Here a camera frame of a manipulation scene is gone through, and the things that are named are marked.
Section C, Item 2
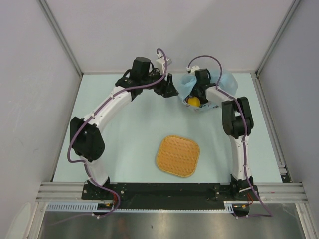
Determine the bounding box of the woven bamboo tray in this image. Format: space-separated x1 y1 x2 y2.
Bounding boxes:
156 135 200 178

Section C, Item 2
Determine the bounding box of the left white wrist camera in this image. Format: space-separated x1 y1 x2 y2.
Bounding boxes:
155 57 172 75

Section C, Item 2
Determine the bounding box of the right slotted cable duct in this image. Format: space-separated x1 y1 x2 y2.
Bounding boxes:
224 201 250 215

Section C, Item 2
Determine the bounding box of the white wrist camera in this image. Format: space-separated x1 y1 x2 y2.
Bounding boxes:
186 65 200 75
155 57 172 75

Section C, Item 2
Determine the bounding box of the aluminium frame rail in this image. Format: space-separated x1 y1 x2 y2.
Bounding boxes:
36 182 308 203

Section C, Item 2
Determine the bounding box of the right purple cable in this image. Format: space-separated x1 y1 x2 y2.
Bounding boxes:
187 55 274 218

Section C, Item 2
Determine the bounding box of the yellow fake lemon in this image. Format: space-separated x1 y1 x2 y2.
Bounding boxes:
187 97 201 107

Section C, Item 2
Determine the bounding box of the purple cable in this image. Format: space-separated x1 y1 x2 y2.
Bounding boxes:
68 48 168 221
187 55 274 218

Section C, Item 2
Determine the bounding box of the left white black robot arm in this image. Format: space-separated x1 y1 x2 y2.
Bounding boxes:
67 56 178 199

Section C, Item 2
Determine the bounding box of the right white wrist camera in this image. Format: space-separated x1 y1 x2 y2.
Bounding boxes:
186 65 200 75

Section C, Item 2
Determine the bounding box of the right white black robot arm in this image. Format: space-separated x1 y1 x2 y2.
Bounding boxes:
189 66 254 200

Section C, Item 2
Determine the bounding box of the blue plastic bag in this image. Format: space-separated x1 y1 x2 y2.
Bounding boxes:
176 70 238 112

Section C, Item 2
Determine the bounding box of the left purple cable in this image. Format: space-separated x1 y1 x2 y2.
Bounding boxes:
68 48 168 221

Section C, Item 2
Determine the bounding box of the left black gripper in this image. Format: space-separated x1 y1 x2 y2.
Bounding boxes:
141 67 178 98

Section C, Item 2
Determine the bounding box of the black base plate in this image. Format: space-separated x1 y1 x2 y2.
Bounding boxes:
81 182 260 210

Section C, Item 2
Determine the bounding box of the left slotted cable duct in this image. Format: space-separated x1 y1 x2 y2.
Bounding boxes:
46 202 114 212

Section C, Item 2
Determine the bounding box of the slotted cable duct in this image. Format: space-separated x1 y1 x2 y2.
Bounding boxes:
46 202 114 212
224 201 250 215

